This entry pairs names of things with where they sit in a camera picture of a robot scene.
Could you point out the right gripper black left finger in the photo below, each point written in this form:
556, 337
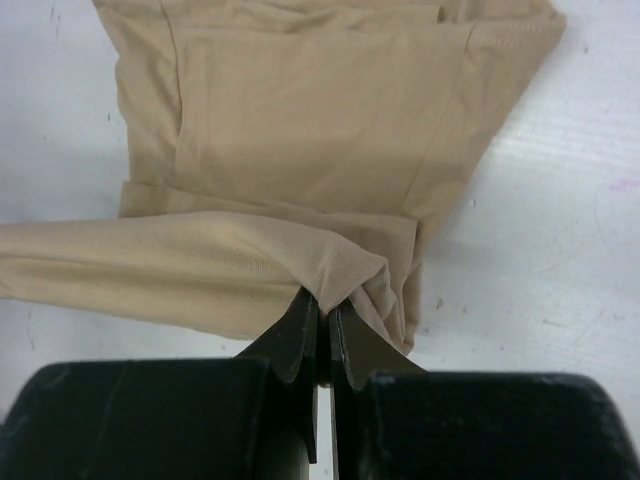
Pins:
251, 416

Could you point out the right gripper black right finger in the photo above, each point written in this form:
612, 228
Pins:
392, 419

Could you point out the beige t shirt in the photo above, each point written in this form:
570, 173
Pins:
279, 146

